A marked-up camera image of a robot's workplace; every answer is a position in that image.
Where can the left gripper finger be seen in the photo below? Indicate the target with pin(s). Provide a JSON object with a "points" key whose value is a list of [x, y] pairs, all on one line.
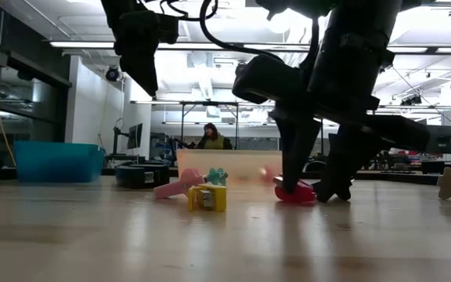
{"points": [[145, 66]]}

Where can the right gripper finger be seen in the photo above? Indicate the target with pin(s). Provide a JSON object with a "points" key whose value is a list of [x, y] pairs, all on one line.
{"points": [[347, 156], [298, 149]]}

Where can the red mini stapler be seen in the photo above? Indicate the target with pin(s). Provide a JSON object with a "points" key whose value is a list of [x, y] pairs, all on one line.
{"points": [[300, 196]]}

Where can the teal staple remover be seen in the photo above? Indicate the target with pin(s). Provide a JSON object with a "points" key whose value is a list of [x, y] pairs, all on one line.
{"points": [[217, 176]]}

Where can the small black monitor on arm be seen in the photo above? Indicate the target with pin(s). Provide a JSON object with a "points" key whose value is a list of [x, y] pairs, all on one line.
{"points": [[134, 136]]}

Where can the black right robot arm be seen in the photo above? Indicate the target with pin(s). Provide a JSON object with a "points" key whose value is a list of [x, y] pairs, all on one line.
{"points": [[366, 19]]}

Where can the yellow mini stapler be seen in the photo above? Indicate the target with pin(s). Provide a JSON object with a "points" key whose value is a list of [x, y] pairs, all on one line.
{"points": [[219, 197]]}

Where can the pink staple remover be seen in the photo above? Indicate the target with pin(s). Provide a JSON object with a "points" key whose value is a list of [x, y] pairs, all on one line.
{"points": [[174, 189]]}

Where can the long ceiling light strip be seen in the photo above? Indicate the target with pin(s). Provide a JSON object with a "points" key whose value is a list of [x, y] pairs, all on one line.
{"points": [[84, 44]]}

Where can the black ceiling spotlight cluster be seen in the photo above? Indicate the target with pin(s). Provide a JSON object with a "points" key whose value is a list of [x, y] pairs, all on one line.
{"points": [[411, 101]]}

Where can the orange translucent bin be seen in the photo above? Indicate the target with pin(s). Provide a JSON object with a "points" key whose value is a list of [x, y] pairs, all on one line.
{"points": [[229, 166]]}

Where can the person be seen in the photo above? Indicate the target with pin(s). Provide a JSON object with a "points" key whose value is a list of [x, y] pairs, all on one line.
{"points": [[213, 142]]}

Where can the large black monitor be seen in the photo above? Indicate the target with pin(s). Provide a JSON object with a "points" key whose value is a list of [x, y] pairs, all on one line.
{"points": [[444, 139]]}

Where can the blue plastic bin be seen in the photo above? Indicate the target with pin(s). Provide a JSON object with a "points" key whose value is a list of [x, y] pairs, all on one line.
{"points": [[59, 162]]}

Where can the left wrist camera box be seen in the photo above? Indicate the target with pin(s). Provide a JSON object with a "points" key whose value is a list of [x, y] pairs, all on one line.
{"points": [[168, 29]]}

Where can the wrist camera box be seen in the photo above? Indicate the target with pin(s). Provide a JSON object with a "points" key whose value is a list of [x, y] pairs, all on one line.
{"points": [[268, 80], [168, 29]]}

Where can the black ceiling camera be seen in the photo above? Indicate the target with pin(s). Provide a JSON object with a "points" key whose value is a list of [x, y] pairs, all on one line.
{"points": [[112, 73]]}

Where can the black metal rig frame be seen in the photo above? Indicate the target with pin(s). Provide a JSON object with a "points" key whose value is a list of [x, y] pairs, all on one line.
{"points": [[210, 103]]}

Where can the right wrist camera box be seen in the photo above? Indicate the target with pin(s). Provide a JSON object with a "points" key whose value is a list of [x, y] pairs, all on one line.
{"points": [[268, 80]]}

